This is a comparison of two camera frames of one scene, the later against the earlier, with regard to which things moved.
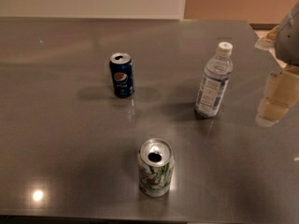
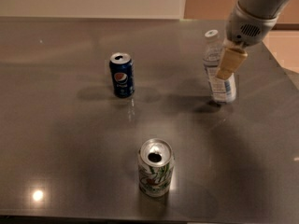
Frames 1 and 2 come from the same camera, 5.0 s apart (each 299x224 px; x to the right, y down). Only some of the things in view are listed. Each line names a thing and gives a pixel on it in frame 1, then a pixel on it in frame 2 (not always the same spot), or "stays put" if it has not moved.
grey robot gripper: x=288 y=44 to x=244 y=28
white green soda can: x=156 y=166 stays put
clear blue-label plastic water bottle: x=215 y=81 to x=222 y=89
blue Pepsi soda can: x=121 y=68 stays put
